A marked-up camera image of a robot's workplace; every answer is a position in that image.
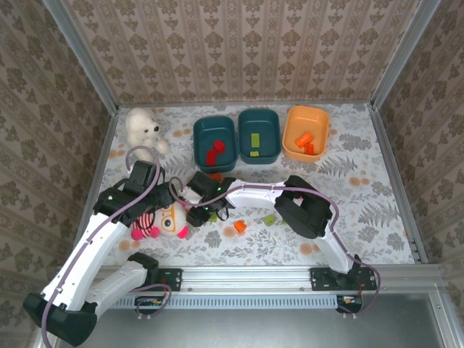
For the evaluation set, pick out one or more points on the small red lego brick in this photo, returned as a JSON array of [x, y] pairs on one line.
[[218, 145]]

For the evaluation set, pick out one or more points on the long green lego brick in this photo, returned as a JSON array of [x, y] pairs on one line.
[[255, 139]]

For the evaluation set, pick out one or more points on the pink striped plush doll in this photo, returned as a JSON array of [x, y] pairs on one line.
[[170, 223]]

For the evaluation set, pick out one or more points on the black connector box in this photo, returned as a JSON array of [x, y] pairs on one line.
[[148, 304], [349, 303]]

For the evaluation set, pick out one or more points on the large orange lego brick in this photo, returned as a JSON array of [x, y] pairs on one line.
[[303, 138]]

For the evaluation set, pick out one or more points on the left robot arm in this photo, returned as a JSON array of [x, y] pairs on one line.
[[83, 261]]

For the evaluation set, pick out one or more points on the aluminium frame post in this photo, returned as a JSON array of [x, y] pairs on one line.
[[402, 54], [86, 58]]

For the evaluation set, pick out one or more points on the white plush bear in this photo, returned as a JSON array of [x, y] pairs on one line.
[[141, 127]]

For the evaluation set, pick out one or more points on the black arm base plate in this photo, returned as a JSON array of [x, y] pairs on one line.
[[170, 280], [320, 279]]

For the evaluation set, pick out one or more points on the orange plastic container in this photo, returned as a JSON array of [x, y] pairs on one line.
[[306, 119]]

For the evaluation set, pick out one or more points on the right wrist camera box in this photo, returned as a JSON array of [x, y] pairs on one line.
[[190, 197]]

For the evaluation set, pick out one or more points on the teal plastic container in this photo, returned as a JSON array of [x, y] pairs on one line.
[[217, 125], [268, 127]]

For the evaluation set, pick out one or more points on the aluminium table side rail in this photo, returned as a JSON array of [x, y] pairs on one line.
[[104, 145], [384, 137]]

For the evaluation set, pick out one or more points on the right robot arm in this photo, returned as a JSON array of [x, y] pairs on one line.
[[253, 194]]

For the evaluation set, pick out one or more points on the steel sheet shelf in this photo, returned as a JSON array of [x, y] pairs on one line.
[[253, 330]]

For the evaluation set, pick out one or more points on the floral table cover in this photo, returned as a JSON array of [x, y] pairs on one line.
[[253, 250]]

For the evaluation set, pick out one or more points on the aluminium mounting rail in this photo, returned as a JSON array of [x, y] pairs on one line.
[[246, 277]]

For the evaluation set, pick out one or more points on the large red lego brick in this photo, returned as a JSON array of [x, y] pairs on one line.
[[211, 157]]

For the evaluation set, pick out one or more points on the aluminium table end rail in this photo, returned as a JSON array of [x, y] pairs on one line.
[[217, 104]]

